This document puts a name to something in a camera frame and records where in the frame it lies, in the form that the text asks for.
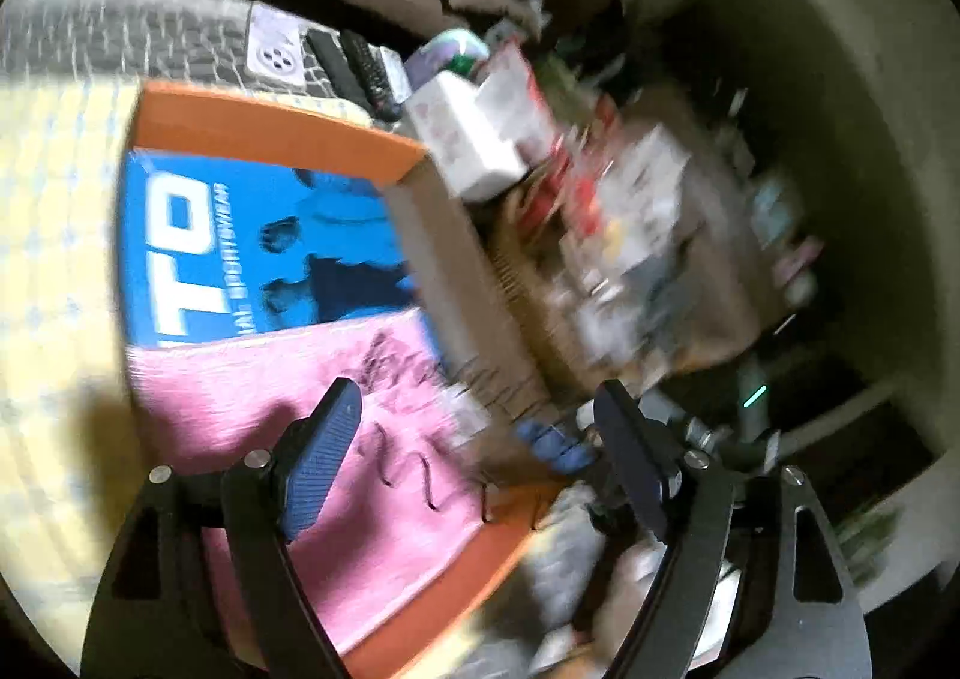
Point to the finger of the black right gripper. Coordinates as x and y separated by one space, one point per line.
561 452

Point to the black zigzag wire headband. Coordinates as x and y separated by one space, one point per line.
436 438

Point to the white tissue box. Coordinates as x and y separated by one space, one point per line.
475 162

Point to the wicker basket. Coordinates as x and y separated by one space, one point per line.
698 314

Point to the purple game controller card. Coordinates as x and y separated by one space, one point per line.
277 51

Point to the orange cardboard box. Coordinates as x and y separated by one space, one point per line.
467 321

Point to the pink microfiber cloth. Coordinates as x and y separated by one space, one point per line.
374 502

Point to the yellow checkered tablecloth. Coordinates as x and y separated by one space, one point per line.
79 483

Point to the black remote control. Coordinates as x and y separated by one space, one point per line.
356 72

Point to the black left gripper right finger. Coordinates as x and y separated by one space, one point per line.
677 493

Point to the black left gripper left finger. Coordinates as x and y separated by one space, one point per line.
279 494

